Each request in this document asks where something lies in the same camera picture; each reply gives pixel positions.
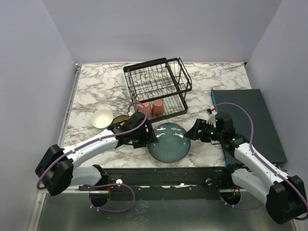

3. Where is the plain pink mug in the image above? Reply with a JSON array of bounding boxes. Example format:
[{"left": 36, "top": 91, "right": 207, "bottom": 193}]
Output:
[{"left": 137, "top": 102, "right": 152, "bottom": 119}]

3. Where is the blue ceramic plate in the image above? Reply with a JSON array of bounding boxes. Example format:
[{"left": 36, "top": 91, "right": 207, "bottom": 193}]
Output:
[{"left": 147, "top": 122, "right": 191, "bottom": 163}]

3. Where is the left aluminium rail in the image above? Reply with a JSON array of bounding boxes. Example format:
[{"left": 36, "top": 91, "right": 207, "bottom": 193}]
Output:
[{"left": 57, "top": 64, "right": 82, "bottom": 147}]

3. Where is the blue network switch box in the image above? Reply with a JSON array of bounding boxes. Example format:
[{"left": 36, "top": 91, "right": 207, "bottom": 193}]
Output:
[{"left": 210, "top": 89, "right": 287, "bottom": 167}]

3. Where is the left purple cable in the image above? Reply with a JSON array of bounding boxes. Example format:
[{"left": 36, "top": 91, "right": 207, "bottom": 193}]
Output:
[{"left": 36, "top": 103, "right": 148, "bottom": 191}]

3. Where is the black wire dish rack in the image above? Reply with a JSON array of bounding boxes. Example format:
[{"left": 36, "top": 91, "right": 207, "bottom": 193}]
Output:
[{"left": 123, "top": 58, "right": 192, "bottom": 123}]

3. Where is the white small bowl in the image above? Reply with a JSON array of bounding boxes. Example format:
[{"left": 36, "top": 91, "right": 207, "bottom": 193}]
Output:
[{"left": 91, "top": 109, "right": 114, "bottom": 129}]

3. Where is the pink printed coffee mug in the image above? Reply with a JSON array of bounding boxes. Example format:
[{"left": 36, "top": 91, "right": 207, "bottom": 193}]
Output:
[{"left": 152, "top": 99, "right": 164, "bottom": 116}]

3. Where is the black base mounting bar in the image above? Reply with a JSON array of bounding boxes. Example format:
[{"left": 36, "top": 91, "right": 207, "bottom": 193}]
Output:
[{"left": 79, "top": 166, "right": 241, "bottom": 201}]

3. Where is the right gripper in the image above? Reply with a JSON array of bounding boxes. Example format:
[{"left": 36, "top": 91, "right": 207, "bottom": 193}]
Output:
[{"left": 184, "top": 117, "right": 224, "bottom": 143}]

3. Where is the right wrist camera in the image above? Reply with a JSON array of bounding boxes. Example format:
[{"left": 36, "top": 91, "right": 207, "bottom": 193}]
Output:
[{"left": 206, "top": 107, "right": 217, "bottom": 126}]

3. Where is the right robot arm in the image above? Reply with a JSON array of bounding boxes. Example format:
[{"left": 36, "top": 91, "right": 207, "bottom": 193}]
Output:
[{"left": 184, "top": 113, "right": 308, "bottom": 224}]

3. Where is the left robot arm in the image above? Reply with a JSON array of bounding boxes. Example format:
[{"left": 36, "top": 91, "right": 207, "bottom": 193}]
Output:
[{"left": 35, "top": 112, "right": 158, "bottom": 196}]

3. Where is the dark bowl cream inside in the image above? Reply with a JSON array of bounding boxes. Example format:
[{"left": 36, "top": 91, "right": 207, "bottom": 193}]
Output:
[{"left": 112, "top": 115, "right": 129, "bottom": 126}]

